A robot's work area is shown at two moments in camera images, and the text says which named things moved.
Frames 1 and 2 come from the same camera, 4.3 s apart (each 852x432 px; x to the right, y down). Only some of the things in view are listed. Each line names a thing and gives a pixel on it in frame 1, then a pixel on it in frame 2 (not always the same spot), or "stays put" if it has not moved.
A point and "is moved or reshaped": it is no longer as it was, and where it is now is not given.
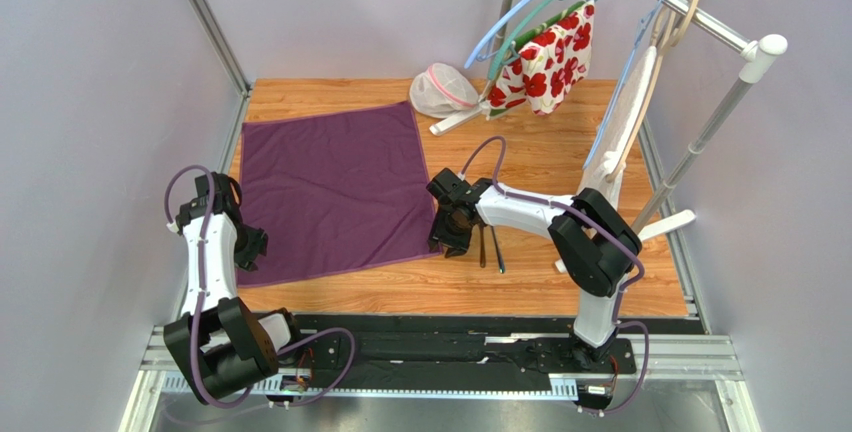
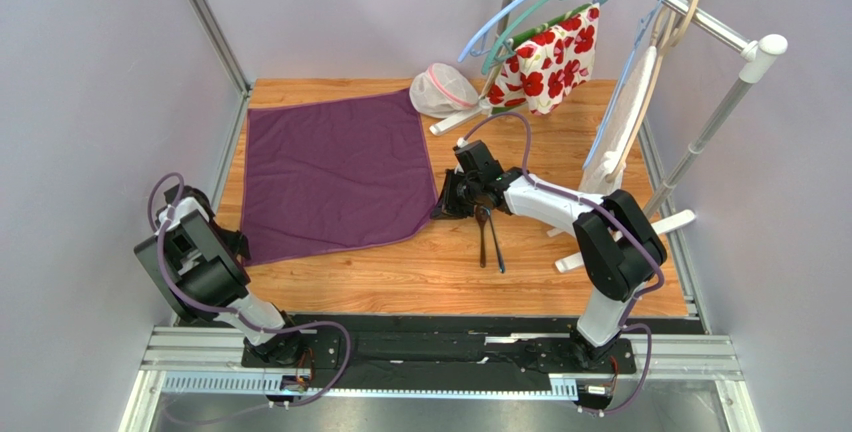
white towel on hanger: x=603 y=169 stays put
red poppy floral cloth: x=546 y=63 stays put
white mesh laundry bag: x=441 y=89 stays put
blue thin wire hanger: x=635 y=43 stays put
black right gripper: x=451 y=235 to x=455 y=193
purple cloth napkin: x=335 y=190 is moved or reshaped
